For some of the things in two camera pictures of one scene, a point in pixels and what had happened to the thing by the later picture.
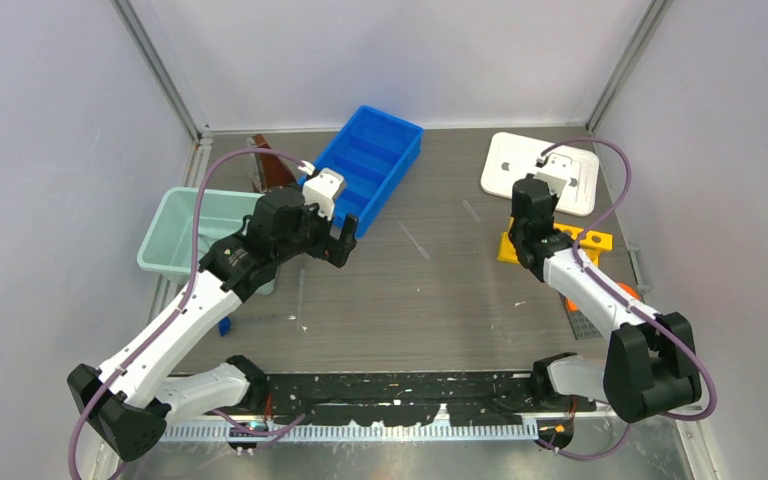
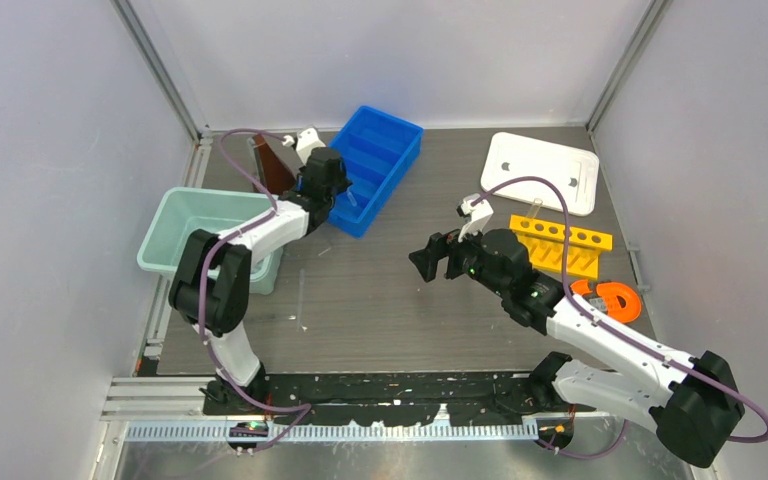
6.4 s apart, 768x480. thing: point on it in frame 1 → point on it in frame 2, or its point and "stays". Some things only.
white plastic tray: (509, 156) stays
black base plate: (401, 398) stays
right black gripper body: (515, 234) → (466, 258)
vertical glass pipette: (301, 281) stays
